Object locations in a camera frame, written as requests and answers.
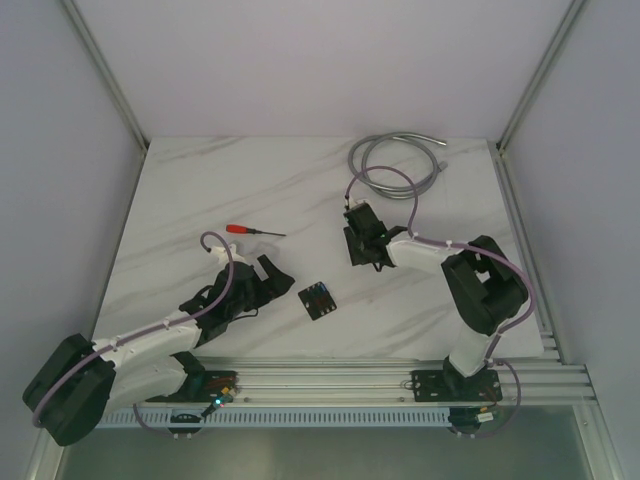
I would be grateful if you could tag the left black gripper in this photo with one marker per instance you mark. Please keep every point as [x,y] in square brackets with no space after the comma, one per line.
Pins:
[263,281]

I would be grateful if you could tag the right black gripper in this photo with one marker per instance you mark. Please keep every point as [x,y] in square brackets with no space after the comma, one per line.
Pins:
[356,257]

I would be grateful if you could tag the black fuse box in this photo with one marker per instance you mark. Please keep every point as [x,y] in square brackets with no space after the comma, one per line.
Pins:
[317,301]

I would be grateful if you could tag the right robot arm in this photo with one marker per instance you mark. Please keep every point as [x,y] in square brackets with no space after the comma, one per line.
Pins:
[486,288]

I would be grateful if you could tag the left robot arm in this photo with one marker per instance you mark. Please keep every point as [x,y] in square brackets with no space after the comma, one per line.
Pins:
[84,380]

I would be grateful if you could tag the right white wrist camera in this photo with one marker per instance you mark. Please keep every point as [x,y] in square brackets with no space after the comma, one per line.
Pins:
[351,203]

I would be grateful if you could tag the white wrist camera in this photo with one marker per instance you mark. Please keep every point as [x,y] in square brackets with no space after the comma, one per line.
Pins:
[351,203]
[224,255]

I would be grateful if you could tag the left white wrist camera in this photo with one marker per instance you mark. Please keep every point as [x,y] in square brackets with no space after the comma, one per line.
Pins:
[224,255]

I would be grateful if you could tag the red handled screwdriver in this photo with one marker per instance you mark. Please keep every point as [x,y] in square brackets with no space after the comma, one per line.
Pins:
[244,230]

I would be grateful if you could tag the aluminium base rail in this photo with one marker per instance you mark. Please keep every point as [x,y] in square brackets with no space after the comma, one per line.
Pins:
[361,382]

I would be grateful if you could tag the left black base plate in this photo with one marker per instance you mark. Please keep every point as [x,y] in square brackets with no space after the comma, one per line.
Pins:
[200,387]

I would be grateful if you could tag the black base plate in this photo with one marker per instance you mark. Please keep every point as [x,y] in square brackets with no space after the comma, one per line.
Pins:
[438,386]
[200,387]

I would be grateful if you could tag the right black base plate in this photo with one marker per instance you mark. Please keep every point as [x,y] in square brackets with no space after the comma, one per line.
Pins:
[438,386]

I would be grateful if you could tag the slotted grey cable duct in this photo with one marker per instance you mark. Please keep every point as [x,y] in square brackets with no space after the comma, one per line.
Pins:
[279,417]

